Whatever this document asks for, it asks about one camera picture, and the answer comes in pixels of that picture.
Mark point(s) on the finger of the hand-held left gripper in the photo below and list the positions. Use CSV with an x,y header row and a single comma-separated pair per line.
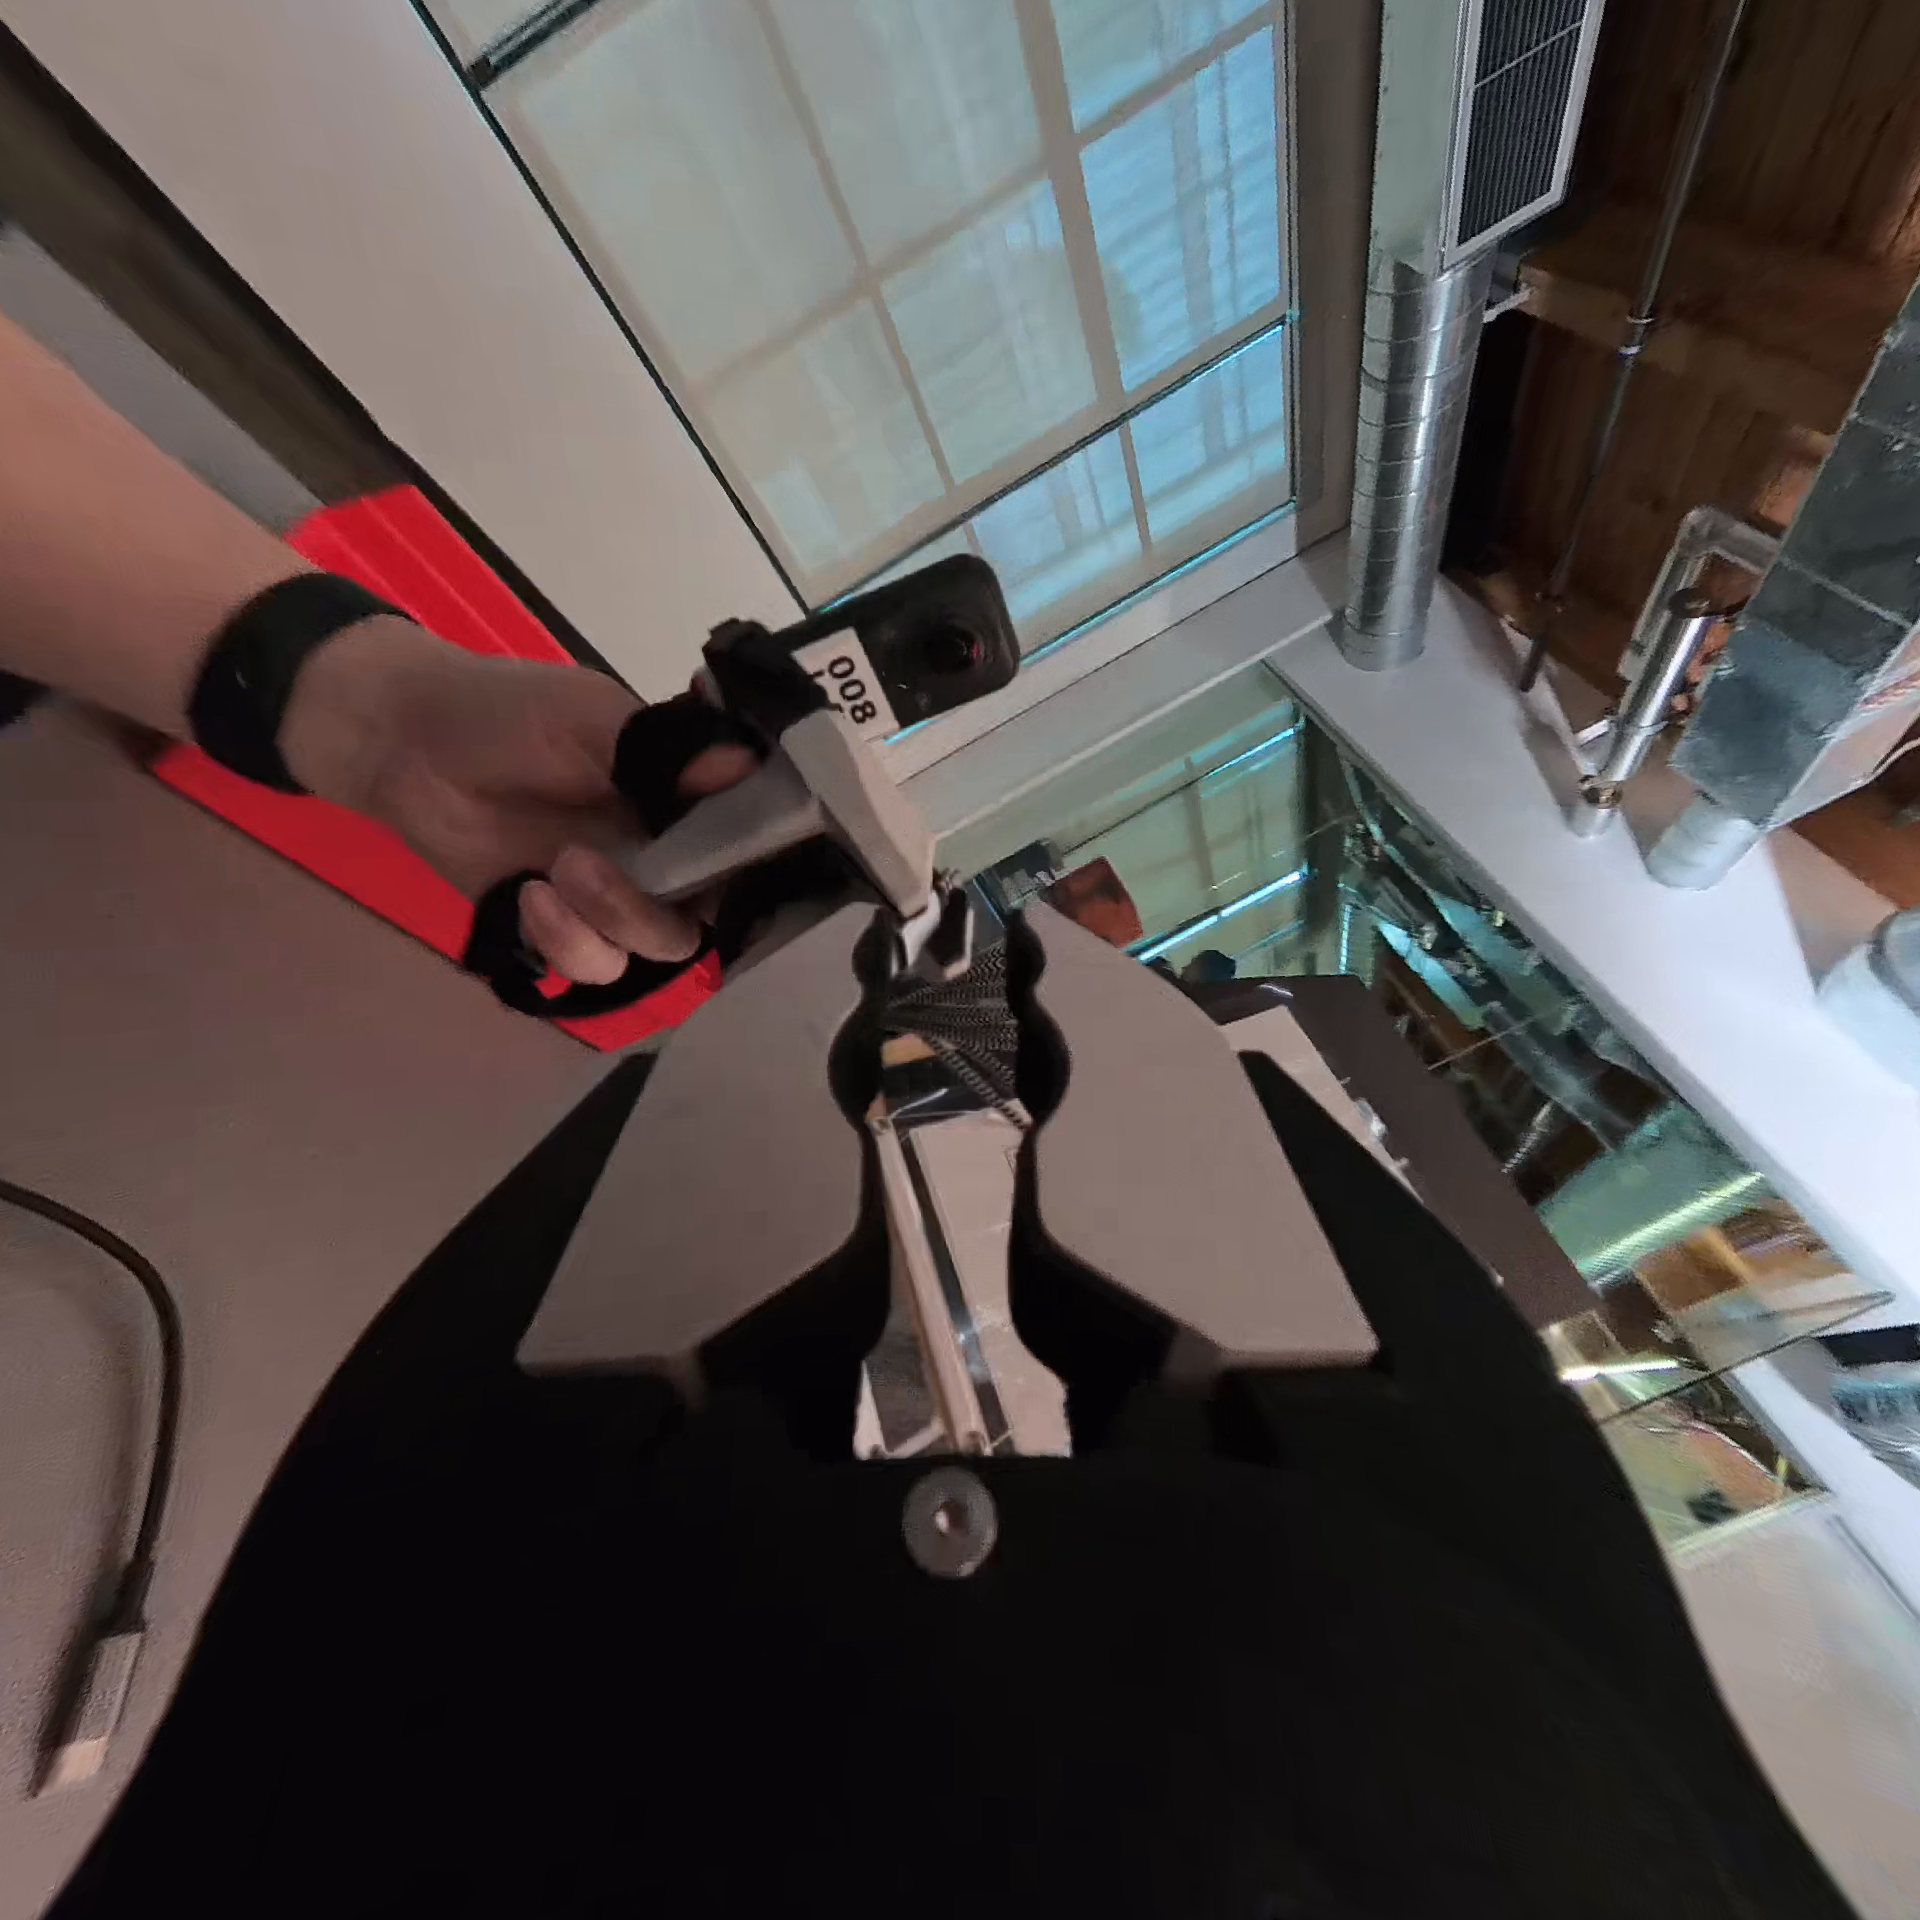
x,y
863,796

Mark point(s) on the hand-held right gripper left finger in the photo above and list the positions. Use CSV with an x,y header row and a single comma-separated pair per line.
x,y
705,1200

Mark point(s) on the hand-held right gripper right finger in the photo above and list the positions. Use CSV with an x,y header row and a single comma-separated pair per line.
x,y
1184,1200

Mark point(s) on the red plastic bin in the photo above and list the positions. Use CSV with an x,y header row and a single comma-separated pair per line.
x,y
359,870

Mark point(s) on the person's left forearm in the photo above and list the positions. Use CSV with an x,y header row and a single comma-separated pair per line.
x,y
106,511

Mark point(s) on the person's left hand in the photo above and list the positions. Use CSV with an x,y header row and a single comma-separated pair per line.
x,y
451,750

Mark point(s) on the large grid window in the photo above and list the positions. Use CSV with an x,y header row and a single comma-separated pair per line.
x,y
931,224

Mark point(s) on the black wristband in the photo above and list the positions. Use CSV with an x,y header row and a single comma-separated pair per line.
x,y
247,674

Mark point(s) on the silver ceiling pipe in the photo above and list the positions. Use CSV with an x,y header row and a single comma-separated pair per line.
x,y
1642,704

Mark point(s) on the white air vent box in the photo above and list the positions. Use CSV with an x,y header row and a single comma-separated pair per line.
x,y
1516,120

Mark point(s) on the slim silver ventilation duct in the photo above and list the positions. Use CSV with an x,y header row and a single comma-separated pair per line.
x,y
1402,450

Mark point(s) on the wide silver ventilation duct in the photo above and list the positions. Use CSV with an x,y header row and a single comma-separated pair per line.
x,y
1799,630

